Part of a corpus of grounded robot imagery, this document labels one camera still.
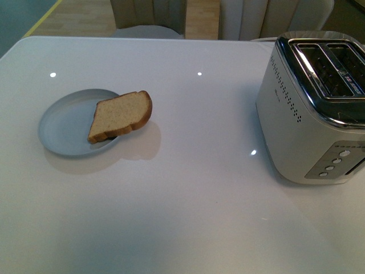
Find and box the brown bread slice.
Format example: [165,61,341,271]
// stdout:
[87,90,152,144]

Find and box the light blue round plate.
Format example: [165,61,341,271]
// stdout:
[38,88,118,158]

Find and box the beige chair left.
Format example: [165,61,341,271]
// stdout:
[110,0,187,39]

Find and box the beige chair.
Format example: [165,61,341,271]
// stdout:
[218,0,334,41]
[110,0,187,39]

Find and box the white chrome two-slot toaster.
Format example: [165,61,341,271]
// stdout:
[256,31,364,185]

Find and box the beige chair right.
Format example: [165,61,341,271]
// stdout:
[218,0,334,41]

